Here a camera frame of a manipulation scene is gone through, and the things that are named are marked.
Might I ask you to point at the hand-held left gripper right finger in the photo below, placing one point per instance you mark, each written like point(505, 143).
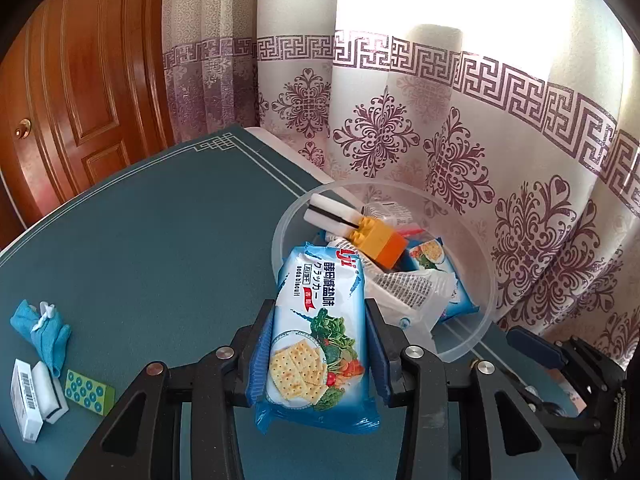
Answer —
point(377, 355)

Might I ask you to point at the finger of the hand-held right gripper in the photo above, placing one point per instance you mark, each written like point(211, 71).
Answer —
point(535, 347)
point(565, 417)

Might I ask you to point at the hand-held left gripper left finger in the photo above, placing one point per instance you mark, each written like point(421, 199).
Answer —
point(257, 370)

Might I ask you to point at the blue cracker packet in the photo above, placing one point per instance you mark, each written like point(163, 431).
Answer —
point(430, 255)
point(315, 340)

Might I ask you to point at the clear printed plastic packet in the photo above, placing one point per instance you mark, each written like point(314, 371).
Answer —
point(405, 290)

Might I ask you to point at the orange toy brick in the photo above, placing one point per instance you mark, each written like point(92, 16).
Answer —
point(382, 245)

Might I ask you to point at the red and white snack packet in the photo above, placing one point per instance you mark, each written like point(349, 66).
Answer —
point(385, 212)

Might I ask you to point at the white sponge with black layer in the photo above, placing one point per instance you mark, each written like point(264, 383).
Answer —
point(325, 215)
point(47, 385)

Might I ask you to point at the clear plastic bowl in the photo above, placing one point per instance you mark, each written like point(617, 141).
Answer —
point(292, 220)

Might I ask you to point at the green dotted sponge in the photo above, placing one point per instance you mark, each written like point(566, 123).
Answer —
point(87, 392)

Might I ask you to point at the teal cloth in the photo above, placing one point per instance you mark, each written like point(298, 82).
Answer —
point(50, 345)

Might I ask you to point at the white medicine box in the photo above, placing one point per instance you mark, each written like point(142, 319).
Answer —
point(25, 410)

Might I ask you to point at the white purple patterned curtain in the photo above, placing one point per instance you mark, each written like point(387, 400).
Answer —
point(400, 110)

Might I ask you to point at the wooden door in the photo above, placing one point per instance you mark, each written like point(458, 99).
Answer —
point(90, 85)

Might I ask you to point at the brass door knob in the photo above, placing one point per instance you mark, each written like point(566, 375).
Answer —
point(22, 129)

